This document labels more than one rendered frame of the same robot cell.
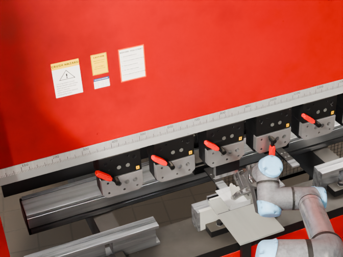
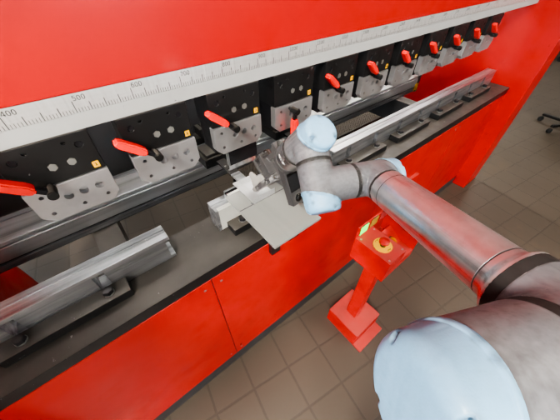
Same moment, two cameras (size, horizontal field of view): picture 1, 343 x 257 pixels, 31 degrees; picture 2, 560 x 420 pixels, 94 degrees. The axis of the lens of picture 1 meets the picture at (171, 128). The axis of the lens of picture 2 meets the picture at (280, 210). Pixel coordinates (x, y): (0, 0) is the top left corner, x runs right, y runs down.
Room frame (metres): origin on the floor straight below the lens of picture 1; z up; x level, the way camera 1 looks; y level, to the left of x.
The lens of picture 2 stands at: (1.21, -0.10, 1.58)
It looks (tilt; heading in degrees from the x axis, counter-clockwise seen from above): 45 degrees down; 342
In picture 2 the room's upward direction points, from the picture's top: straight up
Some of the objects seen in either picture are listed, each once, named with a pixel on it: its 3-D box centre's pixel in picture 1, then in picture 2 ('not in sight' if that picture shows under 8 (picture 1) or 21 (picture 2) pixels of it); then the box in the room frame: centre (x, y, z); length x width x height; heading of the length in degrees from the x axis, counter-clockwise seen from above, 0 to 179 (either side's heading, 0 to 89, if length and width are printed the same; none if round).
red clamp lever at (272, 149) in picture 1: (271, 148); (293, 122); (1.92, -0.37, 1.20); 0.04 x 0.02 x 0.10; 21
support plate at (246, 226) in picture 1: (244, 215); (271, 207); (1.78, -0.25, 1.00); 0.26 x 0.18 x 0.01; 21
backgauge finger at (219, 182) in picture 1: (209, 169); (222, 160); (2.07, -0.15, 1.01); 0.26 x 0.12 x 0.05; 21
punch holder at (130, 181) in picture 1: (117, 168); (62, 169); (1.77, 0.19, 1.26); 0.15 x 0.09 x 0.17; 111
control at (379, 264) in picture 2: not in sight; (385, 242); (1.70, -0.70, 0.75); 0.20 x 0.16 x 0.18; 111
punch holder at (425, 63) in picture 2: not in sight; (424, 50); (2.27, -1.11, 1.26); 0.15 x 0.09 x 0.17; 111
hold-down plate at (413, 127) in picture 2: not in sight; (410, 129); (2.23, -1.16, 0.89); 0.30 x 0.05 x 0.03; 111
